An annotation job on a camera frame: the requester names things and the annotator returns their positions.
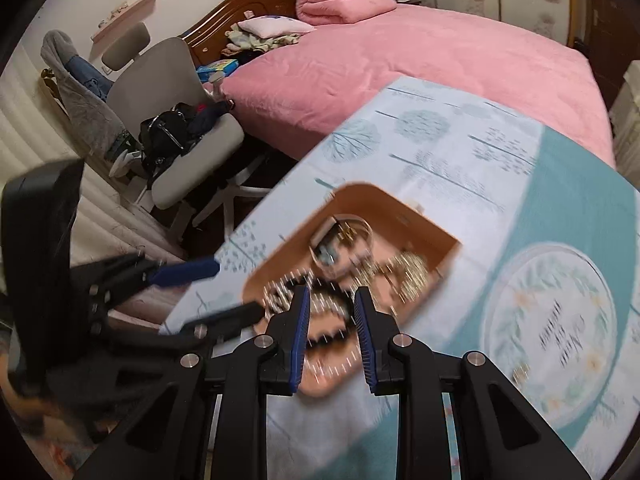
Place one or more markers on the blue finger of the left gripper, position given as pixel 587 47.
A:
pixel 180 274

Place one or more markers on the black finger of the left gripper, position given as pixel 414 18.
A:
pixel 226 324

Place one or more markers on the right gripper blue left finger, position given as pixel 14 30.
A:
pixel 300 309

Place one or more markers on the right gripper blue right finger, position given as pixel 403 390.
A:
pixel 370 335

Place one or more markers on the pearl bow hair clip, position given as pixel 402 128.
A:
pixel 277 297

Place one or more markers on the gold leaf hair comb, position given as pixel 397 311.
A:
pixel 406 274

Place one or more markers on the peach cardboard jewelry box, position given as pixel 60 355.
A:
pixel 332 347

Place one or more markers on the grey office chair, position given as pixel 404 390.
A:
pixel 195 154

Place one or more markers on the black bag on chair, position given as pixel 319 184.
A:
pixel 175 132

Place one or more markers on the teal floral tablecloth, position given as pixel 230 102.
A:
pixel 548 269

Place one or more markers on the pink bed blanket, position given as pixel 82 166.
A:
pixel 293 97

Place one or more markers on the wooden headboard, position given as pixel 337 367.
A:
pixel 207 37

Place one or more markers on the white pink pillow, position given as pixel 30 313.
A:
pixel 272 26

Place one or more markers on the cream ruffled cover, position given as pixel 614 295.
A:
pixel 625 120

